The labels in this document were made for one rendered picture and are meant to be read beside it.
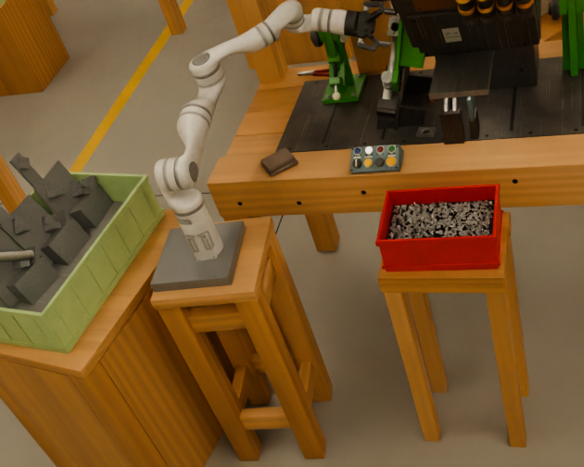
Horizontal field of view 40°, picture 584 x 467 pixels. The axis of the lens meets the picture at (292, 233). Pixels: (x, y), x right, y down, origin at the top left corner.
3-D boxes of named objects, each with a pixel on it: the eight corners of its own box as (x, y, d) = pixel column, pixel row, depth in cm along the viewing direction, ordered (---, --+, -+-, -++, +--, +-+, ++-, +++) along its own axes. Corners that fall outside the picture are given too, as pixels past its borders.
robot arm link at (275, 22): (306, 6, 244) (268, 31, 243) (309, 24, 252) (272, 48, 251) (293, -8, 247) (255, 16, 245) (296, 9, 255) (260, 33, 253)
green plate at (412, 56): (420, 85, 243) (428, 22, 228) (393, 81, 245) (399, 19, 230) (425, 64, 251) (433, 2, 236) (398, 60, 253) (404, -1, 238)
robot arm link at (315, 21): (328, 40, 251) (326, 23, 243) (281, 34, 254) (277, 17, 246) (333, 21, 254) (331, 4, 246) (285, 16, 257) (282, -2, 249)
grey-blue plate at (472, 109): (477, 139, 241) (472, 99, 232) (471, 139, 242) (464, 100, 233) (480, 120, 247) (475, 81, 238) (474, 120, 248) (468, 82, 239)
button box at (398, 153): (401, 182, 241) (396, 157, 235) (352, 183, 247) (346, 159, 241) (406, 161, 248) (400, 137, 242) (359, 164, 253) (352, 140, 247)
